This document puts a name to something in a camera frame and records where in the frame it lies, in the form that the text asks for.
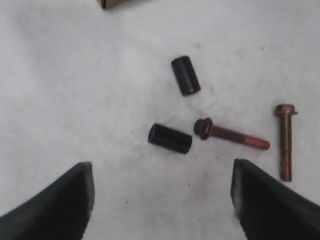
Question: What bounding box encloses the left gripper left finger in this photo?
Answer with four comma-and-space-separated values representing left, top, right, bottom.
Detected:
0, 161, 96, 240

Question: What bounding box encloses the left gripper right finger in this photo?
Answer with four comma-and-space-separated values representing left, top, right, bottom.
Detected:
230, 158, 320, 240

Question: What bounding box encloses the copper flange bolt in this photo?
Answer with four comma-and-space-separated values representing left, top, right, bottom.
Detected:
274, 104, 299, 182
193, 117, 271, 151

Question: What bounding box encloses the black cylindrical sleeve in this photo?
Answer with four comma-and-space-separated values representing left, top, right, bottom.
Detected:
147, 123, 193, 155
170, 55, 202, 97

